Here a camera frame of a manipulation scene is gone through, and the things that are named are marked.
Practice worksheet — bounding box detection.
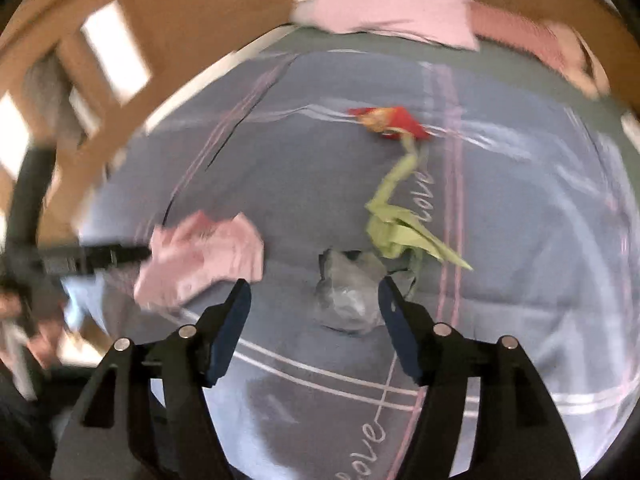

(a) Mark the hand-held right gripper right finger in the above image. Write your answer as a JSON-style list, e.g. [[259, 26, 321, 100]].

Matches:
[[377, 275, 583, 480]]

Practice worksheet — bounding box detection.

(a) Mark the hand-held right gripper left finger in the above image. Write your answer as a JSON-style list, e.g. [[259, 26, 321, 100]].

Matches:
[[50, 278, 252, 480]]

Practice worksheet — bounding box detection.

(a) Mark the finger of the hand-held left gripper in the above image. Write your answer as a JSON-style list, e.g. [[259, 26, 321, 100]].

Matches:
[[80, 242, 153, 273]]

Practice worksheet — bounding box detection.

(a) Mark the clear plastic bag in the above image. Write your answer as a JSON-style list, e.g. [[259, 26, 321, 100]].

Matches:
[[314, 248, 418, 335]]

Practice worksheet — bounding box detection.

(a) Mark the pink paper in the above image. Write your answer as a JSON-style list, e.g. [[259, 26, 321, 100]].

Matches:
[[134, 211, 265, 309]]

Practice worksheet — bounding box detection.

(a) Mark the person's left hand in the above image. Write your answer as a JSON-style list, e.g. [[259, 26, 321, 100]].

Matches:
[[0, 290, 68, 368]]

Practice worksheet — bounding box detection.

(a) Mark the green crumpled paper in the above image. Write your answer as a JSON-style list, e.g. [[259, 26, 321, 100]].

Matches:
[[365, 140, 473, 271]]

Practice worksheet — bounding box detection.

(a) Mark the blue plaid blanket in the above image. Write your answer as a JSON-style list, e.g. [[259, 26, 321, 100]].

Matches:
[[65, 50, 640, 480]]

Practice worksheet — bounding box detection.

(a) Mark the grey bedding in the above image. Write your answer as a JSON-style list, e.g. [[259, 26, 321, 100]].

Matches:
[[22, 52, 88, 148]]

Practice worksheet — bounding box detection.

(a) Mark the red wrapper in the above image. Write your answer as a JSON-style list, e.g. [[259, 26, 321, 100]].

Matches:
[[348, 106, 432, 142]]

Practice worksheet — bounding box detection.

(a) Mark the green bed sheet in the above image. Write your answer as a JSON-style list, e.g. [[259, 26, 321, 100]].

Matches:
[[235, 25, 640, 126]]

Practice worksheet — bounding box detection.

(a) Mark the red white striped cloth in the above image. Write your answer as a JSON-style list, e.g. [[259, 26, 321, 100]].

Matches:
[[470, 2, 608, 98]]

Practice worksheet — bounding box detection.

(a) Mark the pink pillow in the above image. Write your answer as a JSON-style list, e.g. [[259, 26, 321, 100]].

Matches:
[[290, 0, 481, 52]]

